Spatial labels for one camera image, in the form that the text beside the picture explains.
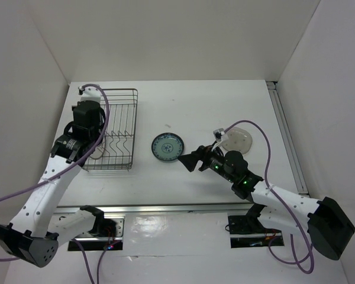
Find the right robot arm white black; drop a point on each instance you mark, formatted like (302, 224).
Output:
(324, 223)

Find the aluminium rail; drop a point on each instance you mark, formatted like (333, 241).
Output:
(287, 138)
(175, 208)

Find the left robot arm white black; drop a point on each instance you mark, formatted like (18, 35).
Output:
(29, 236)

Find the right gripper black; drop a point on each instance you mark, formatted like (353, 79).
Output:
(190, 160)

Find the orange sunburst plate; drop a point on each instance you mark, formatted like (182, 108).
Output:
(99, 151)

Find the aluminium rail front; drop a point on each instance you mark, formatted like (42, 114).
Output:
(175, 208)

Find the aluminium rail right side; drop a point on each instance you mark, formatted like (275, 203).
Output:
(287, 138)

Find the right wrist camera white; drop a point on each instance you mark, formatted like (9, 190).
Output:
(220, 138)

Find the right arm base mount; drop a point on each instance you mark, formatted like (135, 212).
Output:
(247, 232)

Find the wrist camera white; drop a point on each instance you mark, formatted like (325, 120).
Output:
(90, 93)
(220, 138)

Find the clear glass plate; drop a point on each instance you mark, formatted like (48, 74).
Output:
(238, 140)

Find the wire dish rack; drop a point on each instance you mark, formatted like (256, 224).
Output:
(120, 132)

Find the blue patterned plate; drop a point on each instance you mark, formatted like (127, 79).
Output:
(167, 147)

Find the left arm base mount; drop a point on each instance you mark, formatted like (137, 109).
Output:
(112, 236)

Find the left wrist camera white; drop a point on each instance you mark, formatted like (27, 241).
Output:
(90, 93)

